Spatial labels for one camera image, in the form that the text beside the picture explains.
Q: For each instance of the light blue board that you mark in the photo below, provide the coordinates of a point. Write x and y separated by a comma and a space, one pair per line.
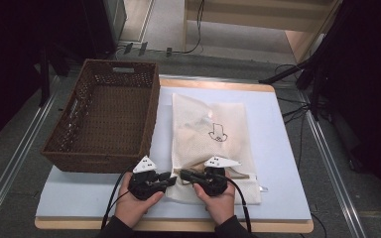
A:
278, 148

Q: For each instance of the dark power plug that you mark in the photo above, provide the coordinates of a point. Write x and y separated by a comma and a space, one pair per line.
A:
169, 52
143, 48
128, 48

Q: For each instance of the white mesh laundry bag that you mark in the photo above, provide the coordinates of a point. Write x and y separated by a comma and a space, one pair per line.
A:
198, 139

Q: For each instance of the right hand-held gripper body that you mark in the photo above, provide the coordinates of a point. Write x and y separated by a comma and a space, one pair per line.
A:
215, 183

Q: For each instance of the black tripod stand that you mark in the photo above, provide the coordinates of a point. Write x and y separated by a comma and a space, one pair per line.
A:
314, 66

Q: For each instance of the person's right hand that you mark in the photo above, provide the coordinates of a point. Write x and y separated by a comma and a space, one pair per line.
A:
220, 208

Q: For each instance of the metal floor rail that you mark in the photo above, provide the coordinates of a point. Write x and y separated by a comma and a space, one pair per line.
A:
324, 155
16, 155

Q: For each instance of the person's left hand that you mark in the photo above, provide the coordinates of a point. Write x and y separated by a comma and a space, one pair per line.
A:
132, 208

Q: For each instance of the wooden shelf unit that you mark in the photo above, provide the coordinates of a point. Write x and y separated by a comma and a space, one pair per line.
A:
244, 20

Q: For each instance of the black metal stand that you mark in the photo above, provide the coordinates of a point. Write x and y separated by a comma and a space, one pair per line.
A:
44, 76

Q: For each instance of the brown wicker basket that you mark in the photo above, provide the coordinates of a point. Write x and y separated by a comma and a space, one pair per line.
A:
112, 122

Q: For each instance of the grey cabinet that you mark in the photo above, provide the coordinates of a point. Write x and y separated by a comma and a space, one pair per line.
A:
115, 20

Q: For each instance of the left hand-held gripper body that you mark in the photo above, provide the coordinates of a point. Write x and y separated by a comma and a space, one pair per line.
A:
144, 185

